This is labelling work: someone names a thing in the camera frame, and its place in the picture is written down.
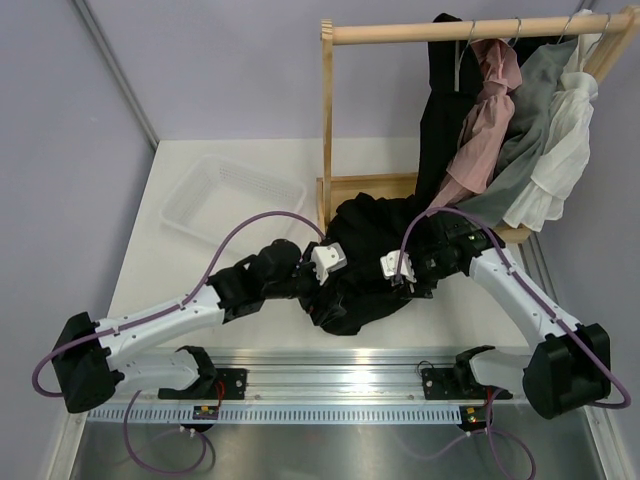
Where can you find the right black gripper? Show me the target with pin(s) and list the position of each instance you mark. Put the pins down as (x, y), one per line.
(421, 288)

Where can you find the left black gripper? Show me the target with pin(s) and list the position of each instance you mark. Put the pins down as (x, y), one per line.
(320, 311)

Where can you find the black pleated skirt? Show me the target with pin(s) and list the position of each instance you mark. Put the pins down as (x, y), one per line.
(367, 229)

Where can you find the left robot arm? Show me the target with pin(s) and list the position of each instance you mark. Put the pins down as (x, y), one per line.
(95, 360)

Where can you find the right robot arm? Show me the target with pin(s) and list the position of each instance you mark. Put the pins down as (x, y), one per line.
(568, 363)

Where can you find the wooden clothes rack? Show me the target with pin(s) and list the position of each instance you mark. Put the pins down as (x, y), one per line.
(617, 31)

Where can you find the white plastic basket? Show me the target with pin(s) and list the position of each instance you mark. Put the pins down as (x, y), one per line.
(218, 193)

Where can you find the black hanging garment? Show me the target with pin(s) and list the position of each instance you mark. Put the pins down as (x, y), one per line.
(455, 79)

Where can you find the white hanging garment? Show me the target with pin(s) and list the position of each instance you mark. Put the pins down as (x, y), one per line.
(567, 150)

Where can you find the grey hanging garment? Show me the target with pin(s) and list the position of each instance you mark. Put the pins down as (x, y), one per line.
(527, 133)

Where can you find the pink hanging garment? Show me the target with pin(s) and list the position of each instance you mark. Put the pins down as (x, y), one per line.
(484, 128)

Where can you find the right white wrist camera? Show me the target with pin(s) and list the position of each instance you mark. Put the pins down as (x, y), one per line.
(397, 268)

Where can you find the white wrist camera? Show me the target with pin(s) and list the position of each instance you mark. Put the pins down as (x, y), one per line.
(326, 259)
(397, 268)

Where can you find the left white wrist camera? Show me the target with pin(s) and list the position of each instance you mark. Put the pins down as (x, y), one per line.
(326, 259)

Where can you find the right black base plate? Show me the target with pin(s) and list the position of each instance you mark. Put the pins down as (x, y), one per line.
(441, 384)

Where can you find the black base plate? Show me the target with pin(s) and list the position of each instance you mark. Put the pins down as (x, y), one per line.
(441, 384)
(229, 383)

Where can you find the white slotted cable duct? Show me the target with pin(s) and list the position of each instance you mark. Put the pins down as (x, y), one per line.
(280, 414)

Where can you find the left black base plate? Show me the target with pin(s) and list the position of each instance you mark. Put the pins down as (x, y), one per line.
(229, 383)

